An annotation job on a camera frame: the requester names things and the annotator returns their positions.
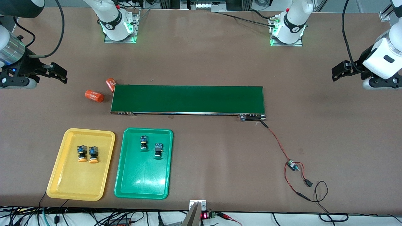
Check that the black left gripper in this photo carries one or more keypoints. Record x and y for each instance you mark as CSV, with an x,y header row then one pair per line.
x,y
360,64

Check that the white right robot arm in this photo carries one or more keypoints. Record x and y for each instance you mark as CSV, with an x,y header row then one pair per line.
x,y
110,15

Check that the yellow plastic tray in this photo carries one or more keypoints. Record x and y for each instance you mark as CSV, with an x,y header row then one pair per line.
x,y
81,182

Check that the white power strip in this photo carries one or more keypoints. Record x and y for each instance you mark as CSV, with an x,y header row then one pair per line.
x,y
204,5

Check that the red black power lead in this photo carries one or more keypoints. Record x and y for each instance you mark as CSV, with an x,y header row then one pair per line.
x,y
286,179

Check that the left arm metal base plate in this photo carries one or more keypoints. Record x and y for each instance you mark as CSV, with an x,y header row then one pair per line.
x,y
287,45

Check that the green conveyor belt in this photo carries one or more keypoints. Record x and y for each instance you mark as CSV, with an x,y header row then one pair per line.
x,y
188,99

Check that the green-capped push button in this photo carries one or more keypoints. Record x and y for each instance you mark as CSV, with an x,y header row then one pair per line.
x,y
144,143
158,151

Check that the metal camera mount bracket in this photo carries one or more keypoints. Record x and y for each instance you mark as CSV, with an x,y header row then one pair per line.
x,y
194,213

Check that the aluminium frame post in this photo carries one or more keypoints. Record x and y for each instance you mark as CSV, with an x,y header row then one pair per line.
x,y
385,15

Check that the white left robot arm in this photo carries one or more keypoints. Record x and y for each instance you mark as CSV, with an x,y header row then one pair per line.
x,y
386,59

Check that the green plastic tray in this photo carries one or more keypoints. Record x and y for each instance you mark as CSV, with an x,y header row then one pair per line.
x,y
144,179

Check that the red alligator clip lead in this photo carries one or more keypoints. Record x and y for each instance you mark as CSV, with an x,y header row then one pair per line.
x,y
229,218

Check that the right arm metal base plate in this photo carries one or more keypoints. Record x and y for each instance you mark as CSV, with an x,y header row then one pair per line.
x,y
108,41

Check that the yellow-capped push button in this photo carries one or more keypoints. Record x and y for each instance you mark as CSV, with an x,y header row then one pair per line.
x,y
93,154
82,153

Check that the small black plug connector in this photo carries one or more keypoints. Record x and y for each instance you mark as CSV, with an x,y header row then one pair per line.
x,y
308,182

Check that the small speed controller board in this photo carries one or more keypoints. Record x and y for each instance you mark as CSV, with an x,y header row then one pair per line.
x,y
292,165

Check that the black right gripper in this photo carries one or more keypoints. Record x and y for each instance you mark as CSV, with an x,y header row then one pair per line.
x,y
25,65

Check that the red LED display module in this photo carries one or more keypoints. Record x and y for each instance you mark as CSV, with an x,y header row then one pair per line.
x,y
205,215

